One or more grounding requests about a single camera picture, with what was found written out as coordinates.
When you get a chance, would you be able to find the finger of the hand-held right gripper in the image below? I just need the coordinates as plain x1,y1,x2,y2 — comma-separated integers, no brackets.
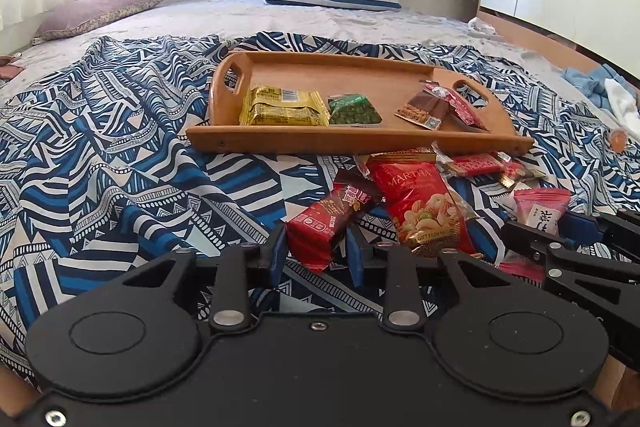
500,220,640,309
565,208,640,258

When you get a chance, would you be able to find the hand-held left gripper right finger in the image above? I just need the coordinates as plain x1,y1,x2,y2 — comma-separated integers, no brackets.
346,227,518,335

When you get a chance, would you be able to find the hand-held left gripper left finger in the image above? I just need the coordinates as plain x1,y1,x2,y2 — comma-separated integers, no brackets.
120,224,288,335

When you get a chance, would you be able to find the pink snack packet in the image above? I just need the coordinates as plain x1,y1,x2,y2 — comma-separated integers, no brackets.
499,188,572,284

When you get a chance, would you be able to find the brown red wafer bar packet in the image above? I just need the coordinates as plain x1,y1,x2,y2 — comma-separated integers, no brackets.
285,168,385,274

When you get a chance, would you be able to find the large red nut packet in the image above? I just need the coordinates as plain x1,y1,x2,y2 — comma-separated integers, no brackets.
366,151,478,259

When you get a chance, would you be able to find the clear packet with red label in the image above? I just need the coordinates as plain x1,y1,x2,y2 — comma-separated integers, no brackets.
434,146,507,178

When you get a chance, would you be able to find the green pea snack packet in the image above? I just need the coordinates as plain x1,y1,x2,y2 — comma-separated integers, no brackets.
327,93,385,128

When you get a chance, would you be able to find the yellow snack packet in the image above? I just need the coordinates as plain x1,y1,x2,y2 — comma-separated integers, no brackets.
240,85,332,128

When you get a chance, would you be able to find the small red snack packet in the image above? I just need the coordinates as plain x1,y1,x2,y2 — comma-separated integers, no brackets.
419,80,491,132

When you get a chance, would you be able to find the small brown bar packet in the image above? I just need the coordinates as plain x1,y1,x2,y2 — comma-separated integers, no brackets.
394,88,452,131

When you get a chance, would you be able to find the wooden tray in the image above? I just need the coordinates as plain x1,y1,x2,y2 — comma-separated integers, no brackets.
186,51,536,156

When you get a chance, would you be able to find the small orange cup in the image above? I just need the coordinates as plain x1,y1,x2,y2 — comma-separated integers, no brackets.
606,128,630,154

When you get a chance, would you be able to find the light blue cloth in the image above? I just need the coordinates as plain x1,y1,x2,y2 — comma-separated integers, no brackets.
560,63,628,110

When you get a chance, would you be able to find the blue white patterned cloth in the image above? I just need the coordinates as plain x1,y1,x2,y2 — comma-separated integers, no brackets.
0,31,640,378

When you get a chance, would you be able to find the crumpled white tissue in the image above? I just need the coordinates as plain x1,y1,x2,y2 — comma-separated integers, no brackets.
467,16,498,35

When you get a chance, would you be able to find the grey bed sheet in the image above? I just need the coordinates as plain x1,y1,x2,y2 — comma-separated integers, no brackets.
0,0,640,142

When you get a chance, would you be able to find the mauve floral pillow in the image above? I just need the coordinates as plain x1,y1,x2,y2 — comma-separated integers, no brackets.
31,0,166,45

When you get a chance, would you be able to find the brown cloth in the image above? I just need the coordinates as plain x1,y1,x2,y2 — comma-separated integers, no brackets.
0,53,25,82

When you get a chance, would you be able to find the wooden bed frame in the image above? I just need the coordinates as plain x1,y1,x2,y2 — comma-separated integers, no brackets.
475,6,640,80

